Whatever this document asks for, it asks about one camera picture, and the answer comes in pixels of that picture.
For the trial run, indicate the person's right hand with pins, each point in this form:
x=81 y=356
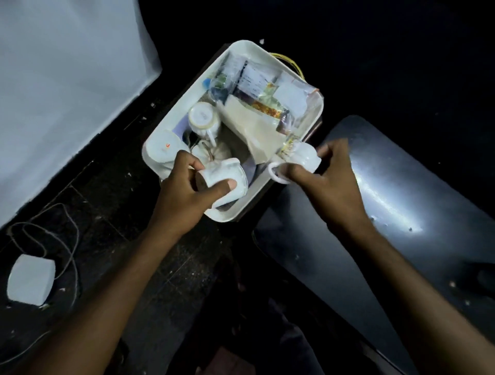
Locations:
x=336 y=193

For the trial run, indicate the person's left hand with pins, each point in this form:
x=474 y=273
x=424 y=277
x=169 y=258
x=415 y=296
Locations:
x=178 y=201

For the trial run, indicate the person's right thumb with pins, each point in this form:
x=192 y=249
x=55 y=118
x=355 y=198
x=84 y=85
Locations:
x=296 y=172

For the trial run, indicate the person's left thumb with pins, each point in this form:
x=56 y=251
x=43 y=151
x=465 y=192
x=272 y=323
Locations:
x=220 y=190

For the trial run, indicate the white ceramic cup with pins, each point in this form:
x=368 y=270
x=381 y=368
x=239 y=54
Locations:
x=305 y=156
x=226 y=172
x=203 y=118

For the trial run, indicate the person's left forearm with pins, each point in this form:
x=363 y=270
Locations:
x=116 y=293

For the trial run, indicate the person's right forearm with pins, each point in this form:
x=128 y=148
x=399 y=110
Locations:
x=417 y=305

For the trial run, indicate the small printed sachet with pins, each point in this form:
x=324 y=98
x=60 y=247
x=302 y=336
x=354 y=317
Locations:
x=288 y=133

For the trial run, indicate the beige paper napkin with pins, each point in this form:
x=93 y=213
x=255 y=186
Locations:
x=255 y=131

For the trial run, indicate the white electric kettle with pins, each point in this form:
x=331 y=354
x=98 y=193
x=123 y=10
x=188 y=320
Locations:
x=164 y=148

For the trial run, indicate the green gold tea packet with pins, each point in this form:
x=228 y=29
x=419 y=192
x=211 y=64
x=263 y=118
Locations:
x=270 y=102

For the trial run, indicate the white paper sachet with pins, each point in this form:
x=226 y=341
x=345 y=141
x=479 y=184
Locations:
x=296 y=94

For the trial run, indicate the white rectangular tray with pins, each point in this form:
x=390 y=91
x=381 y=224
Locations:
x=176 y=116

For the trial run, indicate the white printed card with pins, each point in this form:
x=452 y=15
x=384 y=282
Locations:
x=256 y=79

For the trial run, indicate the clear plastic sachet bag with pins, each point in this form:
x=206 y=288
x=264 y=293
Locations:
x=224 y=79

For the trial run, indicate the white bed sheet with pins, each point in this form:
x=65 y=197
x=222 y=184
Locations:
x=65 y=89

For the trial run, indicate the white power adapter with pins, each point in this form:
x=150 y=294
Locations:
x=31 y=280

